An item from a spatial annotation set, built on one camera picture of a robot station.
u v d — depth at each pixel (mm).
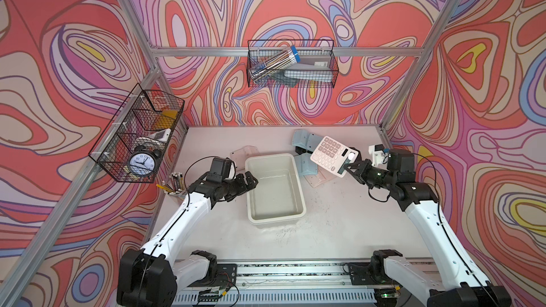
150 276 393
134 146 716
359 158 748
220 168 627
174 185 822
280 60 790
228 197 692
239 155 1089
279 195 925
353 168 733
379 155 690
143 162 677
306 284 720
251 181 747
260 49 881
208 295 723
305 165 967
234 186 718
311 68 883
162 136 728
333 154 781
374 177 639
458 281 384
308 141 1072
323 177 959
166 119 783
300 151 1056
